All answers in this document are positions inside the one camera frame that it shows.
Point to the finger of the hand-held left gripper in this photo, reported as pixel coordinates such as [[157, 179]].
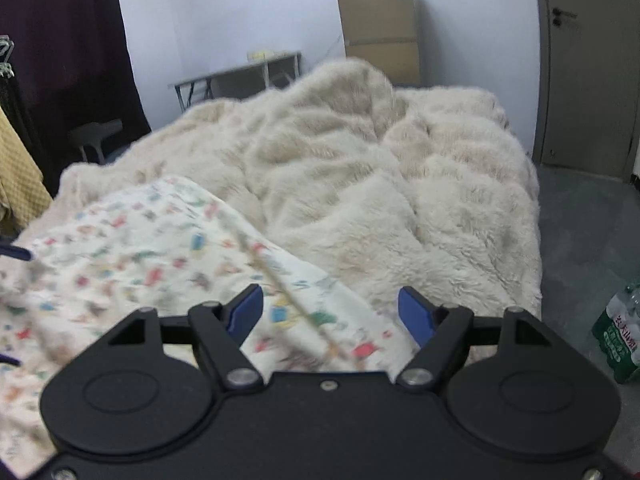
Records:
[[9, 360], [15, 251]]

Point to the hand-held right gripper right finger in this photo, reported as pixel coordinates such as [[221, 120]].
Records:
[[415, 316]]

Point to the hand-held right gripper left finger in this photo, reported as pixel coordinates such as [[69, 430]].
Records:
[[245, 311]]

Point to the cream dog-print fitted sheet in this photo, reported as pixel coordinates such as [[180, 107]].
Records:
[[125, 260]]

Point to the yellow waffle towel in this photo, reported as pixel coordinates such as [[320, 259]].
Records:
[[20, 180]]

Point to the dark grey plastic chair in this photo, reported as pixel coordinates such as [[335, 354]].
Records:
[[95, 135]]

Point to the cream fluffy blanket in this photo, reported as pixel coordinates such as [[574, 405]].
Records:
[[350, 160]]

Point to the dark curtain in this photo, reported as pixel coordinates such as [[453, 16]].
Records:
[[65, 60]]

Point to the green-wrapped water bottle pack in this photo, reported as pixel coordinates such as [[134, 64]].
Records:
[[620, 335]]

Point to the white folding table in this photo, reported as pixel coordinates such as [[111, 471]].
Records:
[[235, 71]]

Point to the yellow box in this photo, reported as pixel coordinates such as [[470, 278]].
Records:
[[259, 55]]

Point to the grey room door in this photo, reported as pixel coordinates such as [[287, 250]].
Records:
[[590, 85]]

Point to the gold two-door refrigerator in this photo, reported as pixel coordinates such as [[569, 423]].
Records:
[[380, 20]]

